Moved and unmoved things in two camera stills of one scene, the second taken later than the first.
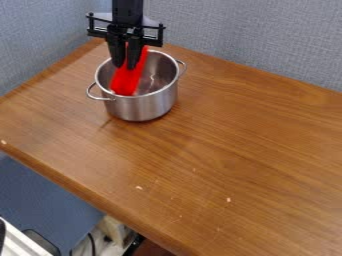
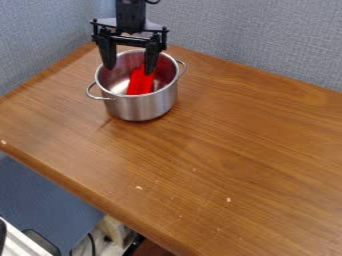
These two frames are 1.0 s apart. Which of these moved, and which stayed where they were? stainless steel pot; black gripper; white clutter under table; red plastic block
Moved: red plastic block; black gripper
Stayed: stainless steel pot; white clutter under table
